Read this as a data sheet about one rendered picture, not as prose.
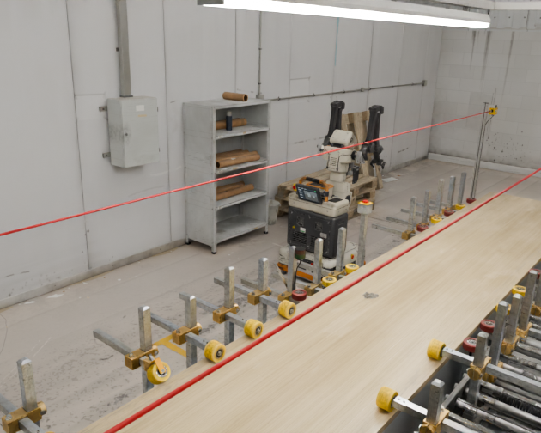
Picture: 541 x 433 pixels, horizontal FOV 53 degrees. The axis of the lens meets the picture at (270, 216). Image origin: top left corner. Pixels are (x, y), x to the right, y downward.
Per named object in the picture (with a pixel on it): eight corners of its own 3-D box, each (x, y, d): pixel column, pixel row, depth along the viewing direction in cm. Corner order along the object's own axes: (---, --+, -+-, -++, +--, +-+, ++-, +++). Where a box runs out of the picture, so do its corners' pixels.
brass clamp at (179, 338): (171, 341, 240) (171, 331, 238) (193, 329, 250) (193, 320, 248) (180, 346, 236) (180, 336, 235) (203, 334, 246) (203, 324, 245)
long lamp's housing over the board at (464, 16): (196, 5, 171) (196, -22, 169) (471, 27, 348) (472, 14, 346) (223, 4, 164) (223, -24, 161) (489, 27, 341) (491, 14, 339)
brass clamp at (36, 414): (2, 429, 185) (0, 416, 183) (39, 409, 195) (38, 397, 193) (10, 436, 181) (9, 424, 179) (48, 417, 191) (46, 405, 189)
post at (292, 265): (285, 325, 308) (288, 246, 293) (288, 322, 311) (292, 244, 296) (290, 326, 306) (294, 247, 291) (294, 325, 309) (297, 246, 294)
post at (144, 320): (142, 405, 234) (137, 306, 218) (149, 401, 236) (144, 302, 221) (148, 409, 231) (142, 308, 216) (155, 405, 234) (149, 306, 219)
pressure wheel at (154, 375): (151, 388, 214) (142, 369, 215) (167, 379, 220) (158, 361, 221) (158, 384, 209) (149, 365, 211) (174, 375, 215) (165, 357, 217)
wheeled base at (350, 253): (329, 289, 494) (331, 265, 486) (275, 270, 532) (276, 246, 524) (367, 268, 543) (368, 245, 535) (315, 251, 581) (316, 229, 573)
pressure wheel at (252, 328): (247, 317, 247) (257, 320, 254) (240, 333, 246) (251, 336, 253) (257, 321, 244) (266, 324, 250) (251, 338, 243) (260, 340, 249)
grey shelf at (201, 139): (185, 243, 601) (182, 102, 552) (240, 224, 667) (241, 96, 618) (214, 254, 574) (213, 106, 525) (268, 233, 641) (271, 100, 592)
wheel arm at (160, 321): (138, 316, 258) (137, 309, 257) (144, 314, 261) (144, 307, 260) (212, 355, 229) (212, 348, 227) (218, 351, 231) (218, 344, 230)
